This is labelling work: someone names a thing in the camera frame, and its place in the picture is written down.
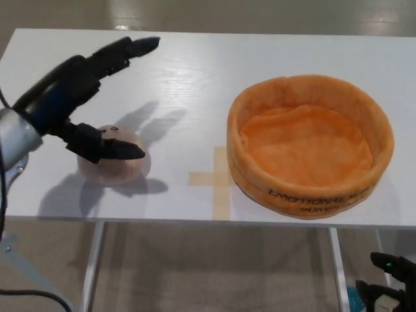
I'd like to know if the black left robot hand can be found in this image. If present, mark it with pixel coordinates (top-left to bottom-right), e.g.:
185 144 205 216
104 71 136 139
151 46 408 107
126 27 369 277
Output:
12 36 162 163

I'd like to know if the white table leg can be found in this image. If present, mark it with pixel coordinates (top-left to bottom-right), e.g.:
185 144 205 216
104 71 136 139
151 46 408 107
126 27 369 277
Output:
376 229 389 258
81 222 107 312
328 227 351 312

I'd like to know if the pink round plush toy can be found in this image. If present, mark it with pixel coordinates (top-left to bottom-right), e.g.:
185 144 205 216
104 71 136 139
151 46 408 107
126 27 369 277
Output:
77 125 152 186

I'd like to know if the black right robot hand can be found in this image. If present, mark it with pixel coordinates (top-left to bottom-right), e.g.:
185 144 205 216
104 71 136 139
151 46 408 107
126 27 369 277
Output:
356 252 416 312

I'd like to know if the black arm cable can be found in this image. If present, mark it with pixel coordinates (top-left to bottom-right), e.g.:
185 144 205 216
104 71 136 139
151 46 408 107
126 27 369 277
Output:
0 86 77 312

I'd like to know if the grey metal frame bar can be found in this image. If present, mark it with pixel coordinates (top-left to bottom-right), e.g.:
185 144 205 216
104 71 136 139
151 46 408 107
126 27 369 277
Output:
0 232 76 312

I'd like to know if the orange plush round plate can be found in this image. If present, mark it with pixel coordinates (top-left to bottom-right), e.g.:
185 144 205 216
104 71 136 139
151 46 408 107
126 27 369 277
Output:
226 74 395 220

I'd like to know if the beige masking tape strip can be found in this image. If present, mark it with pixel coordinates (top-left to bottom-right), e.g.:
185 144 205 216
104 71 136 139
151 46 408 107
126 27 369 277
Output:
188 171 233 188
213 146 232 220

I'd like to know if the teal floor marker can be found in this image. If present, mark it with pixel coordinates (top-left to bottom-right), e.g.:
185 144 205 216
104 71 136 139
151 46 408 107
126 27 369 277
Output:
345 285 361 312

